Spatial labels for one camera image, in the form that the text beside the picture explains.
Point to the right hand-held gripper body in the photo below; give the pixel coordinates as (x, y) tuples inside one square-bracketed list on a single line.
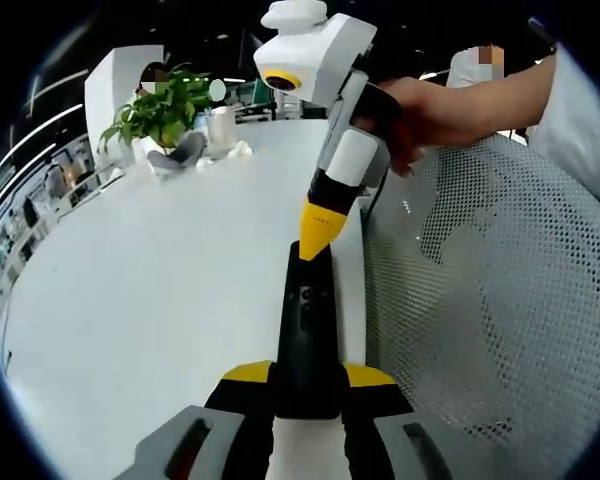
[(325, 55)]

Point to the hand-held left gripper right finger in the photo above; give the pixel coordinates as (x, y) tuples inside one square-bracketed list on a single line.
[(385, 440)]

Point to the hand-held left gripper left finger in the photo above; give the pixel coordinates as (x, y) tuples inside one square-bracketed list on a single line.
[(200, 445)]

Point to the black remote control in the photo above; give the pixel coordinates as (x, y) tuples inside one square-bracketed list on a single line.
[(307, 350)]

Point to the person's right hand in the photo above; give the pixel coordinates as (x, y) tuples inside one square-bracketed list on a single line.
[(430, 117)]

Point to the white crumpled tissue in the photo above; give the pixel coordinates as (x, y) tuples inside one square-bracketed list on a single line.
[(235, 150)]

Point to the green potted plant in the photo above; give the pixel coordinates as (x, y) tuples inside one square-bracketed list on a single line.
[(165, 110)]

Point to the grey crumpled cloth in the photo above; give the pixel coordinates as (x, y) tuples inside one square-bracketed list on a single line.
[(180, 152)]

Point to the grey mesh office chair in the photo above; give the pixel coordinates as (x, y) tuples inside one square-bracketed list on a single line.
[(505, 300)]

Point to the white square pillar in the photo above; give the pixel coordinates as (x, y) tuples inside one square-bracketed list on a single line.
[(105, 100)]

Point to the person's white shirt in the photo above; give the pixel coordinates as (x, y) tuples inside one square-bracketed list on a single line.
[(585, 145)]

